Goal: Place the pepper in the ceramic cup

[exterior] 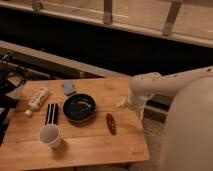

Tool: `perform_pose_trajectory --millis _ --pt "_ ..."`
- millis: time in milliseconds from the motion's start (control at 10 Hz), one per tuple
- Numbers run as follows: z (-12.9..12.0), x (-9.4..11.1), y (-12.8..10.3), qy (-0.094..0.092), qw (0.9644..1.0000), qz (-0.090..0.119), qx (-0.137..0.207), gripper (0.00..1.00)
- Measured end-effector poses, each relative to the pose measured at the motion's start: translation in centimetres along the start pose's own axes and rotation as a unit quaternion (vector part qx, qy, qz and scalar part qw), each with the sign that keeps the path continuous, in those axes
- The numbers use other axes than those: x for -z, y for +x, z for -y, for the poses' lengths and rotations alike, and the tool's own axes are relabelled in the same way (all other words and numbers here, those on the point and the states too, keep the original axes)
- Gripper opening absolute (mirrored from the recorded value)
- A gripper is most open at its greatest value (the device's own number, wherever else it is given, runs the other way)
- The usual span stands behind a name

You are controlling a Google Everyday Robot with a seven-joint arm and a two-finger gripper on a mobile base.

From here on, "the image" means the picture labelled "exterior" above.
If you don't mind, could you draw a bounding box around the black equipment with cables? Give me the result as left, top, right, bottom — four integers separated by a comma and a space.
0, 53, 25, 145

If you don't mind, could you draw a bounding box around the white ceramic cup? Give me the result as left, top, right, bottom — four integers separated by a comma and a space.
38, 124, 62, 148

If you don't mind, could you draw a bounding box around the blue sponge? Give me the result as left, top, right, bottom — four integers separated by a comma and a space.
62, 80, 76, 96

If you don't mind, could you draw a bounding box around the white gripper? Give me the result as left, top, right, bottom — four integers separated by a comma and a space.
116, 96, 146, 112

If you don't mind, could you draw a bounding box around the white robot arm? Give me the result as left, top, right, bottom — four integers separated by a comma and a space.
120, 66, 213, 171

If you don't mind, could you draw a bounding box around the red chili pepper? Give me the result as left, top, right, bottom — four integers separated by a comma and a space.
106, 113, 116, 135

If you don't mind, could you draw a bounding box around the black and white striped box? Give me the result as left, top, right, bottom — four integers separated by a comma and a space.
45, 103, 58, 124

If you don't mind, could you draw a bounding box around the dark ceramic bowl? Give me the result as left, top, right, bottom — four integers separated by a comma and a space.
63, 93, 96, 123

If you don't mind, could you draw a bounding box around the white squeeze bottle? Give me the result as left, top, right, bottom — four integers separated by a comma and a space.
25, 87, 50, 117

